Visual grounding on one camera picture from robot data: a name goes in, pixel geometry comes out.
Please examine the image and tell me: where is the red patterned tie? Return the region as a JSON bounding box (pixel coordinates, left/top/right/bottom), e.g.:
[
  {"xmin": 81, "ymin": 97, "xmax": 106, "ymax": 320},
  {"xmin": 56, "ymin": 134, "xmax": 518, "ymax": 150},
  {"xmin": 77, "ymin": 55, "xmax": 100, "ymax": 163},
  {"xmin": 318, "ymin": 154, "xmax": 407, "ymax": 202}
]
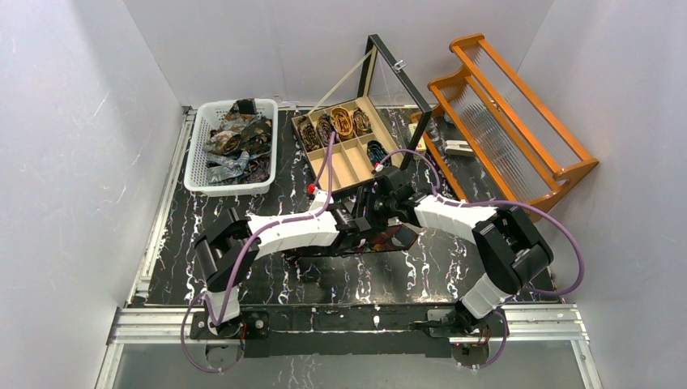
[{"xmin": 324, "ymin": 224, "xmax": 418, "ymax": 257}]

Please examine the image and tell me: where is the blue green tie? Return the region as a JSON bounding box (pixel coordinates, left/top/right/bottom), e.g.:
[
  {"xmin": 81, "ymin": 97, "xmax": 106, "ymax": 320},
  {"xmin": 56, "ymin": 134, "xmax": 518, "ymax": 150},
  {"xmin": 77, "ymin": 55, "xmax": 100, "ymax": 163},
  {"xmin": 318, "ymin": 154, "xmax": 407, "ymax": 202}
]
[{"xmin": 366, "ymin": 140, "xmax": 392, "ymax": 172}]

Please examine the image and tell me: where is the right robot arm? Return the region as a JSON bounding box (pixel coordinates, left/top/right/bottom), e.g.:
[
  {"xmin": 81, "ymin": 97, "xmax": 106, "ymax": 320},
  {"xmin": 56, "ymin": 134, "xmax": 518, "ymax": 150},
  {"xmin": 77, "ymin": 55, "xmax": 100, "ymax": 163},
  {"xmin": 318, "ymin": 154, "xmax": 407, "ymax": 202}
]
[{"xmin": 372, "ymin": 165, "xmax": 553, "ymax": 334}]

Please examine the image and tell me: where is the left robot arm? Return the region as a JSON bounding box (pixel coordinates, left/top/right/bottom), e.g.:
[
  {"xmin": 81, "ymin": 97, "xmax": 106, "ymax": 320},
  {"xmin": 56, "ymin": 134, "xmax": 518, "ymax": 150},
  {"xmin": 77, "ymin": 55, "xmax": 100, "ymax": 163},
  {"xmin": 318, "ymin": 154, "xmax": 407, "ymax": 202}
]
[{"xmin": 193, "ymin": 189, "xmax": 377, "ymax": 336}]

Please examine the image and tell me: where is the pile of patterned ties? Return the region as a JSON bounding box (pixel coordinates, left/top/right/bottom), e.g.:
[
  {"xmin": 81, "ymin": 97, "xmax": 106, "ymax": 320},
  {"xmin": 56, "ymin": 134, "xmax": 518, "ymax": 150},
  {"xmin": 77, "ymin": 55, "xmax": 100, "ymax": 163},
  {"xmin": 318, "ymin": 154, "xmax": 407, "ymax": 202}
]
[{"xmin": 203, "ymin": 98, "xmax": 273, "ymax": 185}]

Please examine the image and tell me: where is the small cream box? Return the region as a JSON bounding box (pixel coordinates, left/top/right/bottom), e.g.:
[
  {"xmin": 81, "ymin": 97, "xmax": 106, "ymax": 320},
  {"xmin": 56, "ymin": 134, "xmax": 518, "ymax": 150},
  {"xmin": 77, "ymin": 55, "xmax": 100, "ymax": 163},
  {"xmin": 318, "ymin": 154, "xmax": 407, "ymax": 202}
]
[{"xmin": 408, "ymin": 122, "xmax": 427, "ymax": 160}]

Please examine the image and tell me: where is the wooden tie storage box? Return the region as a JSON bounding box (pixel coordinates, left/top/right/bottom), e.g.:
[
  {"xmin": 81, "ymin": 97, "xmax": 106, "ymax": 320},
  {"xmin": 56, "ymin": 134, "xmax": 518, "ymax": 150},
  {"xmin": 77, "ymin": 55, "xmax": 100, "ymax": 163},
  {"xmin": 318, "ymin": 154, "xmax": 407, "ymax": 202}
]
[{"xmin": 292, "ymin": 99, "xmax": 376, "ymax": 198}]

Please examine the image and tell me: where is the white stapler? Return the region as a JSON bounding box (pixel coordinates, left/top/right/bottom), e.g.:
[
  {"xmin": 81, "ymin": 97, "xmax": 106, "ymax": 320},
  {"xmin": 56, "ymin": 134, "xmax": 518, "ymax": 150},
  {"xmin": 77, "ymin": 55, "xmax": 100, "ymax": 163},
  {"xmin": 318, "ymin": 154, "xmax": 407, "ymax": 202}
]
[{"xmin": 444, "ymin": 140, "xmax": 475, "ymax": 156}]

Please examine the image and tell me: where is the rolled brown patterned tie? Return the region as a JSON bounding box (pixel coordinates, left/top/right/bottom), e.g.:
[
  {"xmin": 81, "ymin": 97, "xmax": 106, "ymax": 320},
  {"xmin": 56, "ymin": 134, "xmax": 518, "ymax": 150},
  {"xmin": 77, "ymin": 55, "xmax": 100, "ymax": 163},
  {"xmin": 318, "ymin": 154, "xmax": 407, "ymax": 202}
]
[{"xmin": 351, "ymin": 108, "xmax": 373, "ymax": 137}]

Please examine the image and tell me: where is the glass box lid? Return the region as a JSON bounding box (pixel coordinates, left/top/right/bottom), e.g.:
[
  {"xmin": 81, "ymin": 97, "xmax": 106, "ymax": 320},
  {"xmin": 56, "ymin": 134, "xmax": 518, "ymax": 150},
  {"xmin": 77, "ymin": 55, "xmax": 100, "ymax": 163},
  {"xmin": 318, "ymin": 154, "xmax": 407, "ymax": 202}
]
[{"xmin": 357, "ymin": 34, "xmax": 432, "ymax": 169}]

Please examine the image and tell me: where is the rolled orange tie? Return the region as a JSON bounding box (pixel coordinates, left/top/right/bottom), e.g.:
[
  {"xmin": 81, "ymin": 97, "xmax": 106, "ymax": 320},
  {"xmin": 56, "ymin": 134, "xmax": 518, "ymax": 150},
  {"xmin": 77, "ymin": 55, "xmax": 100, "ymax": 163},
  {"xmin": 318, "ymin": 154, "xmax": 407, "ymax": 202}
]
[{"xmin": 330, "ymin": 107, "xmax": 356, "ymax": 140}]

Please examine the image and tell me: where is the rolled dark striped tie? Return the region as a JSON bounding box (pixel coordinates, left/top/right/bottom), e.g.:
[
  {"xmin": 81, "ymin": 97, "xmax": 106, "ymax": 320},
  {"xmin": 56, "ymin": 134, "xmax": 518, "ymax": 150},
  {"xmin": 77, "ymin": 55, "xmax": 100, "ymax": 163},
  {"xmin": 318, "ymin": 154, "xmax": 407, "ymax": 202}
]
[{"xmin": 297, "ymin": 116, "xmax": 321, "ymax": 152}]

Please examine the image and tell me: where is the rolled purple patterned tie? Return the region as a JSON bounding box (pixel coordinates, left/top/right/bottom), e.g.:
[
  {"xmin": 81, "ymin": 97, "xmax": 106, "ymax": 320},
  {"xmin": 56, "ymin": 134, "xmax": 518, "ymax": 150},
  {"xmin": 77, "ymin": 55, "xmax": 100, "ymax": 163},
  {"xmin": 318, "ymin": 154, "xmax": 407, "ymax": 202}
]
[{"xmin": 315, "ymin": 113, "xmax": 339, "ymax": 147}]

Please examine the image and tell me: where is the orange wooden rack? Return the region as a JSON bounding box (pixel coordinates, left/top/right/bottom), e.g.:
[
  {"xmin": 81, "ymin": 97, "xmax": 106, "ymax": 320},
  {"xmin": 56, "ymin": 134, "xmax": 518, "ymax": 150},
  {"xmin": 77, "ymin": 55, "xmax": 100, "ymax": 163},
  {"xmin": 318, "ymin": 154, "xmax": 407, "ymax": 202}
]
[{"xmin": 428, "ymin": 34, "xmax": 599, "ymax": 212}]

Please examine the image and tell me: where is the white plastic basket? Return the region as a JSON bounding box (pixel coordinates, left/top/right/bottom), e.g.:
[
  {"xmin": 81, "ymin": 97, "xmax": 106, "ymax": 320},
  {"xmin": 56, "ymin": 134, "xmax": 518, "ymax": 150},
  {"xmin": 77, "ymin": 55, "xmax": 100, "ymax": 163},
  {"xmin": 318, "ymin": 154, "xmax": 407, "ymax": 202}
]
[{"xmin": 183, "ymin": 98, "xmax": 279, "ymax": 197}]

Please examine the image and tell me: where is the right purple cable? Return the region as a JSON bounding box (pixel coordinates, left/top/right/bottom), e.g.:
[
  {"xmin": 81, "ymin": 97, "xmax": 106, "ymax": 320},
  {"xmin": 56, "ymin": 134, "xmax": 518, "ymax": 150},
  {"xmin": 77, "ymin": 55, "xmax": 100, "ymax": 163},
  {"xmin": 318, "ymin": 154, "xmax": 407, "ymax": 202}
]
[{"xmin": 375, "ymin": 148, "xmax": 587, "ymax": 371}]

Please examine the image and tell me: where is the purple cable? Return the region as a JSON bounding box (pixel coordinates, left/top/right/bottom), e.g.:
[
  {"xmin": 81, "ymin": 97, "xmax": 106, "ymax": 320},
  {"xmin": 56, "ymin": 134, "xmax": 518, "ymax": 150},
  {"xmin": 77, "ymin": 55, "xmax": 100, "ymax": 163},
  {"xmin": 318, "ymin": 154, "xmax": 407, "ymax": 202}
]
[
  {"xmin": 179, "ymin": 130, "xmax": 338, "ymax": 374},
  {"xmin": 375, "ymin": 148, "xmax": 587, "ymax": 371}
]

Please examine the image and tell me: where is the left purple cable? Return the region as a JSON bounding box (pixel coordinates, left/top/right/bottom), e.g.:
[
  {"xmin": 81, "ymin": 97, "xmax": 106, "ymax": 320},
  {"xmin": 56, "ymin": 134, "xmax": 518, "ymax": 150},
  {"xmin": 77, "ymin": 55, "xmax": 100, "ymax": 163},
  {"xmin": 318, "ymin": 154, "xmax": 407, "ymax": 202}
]
[{"xmin": 179, "ymin": 130, "xmax": 338, "ymax": 374}]

